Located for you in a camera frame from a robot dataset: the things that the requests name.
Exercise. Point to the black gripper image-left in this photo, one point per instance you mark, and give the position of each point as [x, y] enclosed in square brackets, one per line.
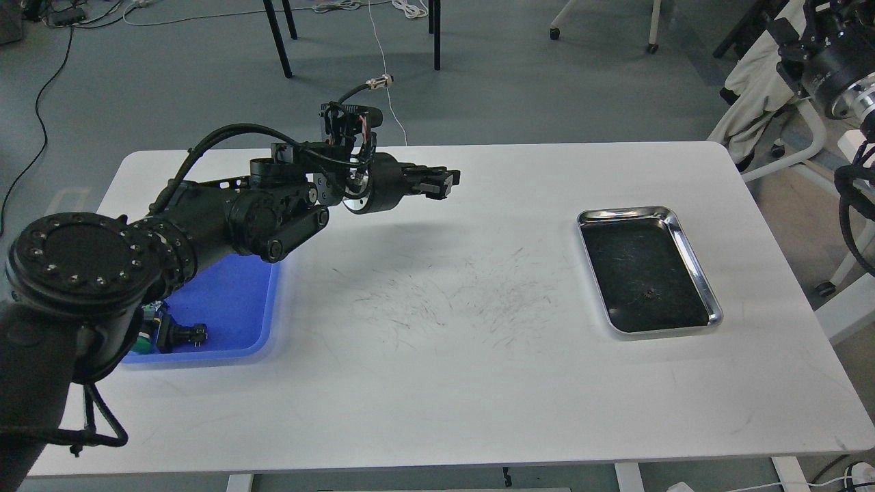
[390, 180]

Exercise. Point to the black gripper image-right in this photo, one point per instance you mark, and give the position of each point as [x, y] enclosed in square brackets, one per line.
[840, 78]

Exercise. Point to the black robot arm image-left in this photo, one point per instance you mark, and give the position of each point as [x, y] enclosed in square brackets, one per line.
[78, 281]

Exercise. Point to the blue plastic tray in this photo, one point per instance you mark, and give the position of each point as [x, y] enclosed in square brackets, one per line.
[233, 299]

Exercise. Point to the silver metal tray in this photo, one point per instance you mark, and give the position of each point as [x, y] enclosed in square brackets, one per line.
[630, 250]

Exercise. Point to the black table leg right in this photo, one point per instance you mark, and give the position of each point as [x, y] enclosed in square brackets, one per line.
[434, 28]

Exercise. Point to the black table leg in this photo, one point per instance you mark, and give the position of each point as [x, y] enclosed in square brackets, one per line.
[434, 28]
[287, 13]

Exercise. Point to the black table leg left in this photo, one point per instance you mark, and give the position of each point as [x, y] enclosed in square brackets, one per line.
[287, 13]

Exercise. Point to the black switch block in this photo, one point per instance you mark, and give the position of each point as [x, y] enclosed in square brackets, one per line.
[171, 334]

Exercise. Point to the green push button switch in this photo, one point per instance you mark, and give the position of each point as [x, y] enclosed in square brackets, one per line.
[147, 327]

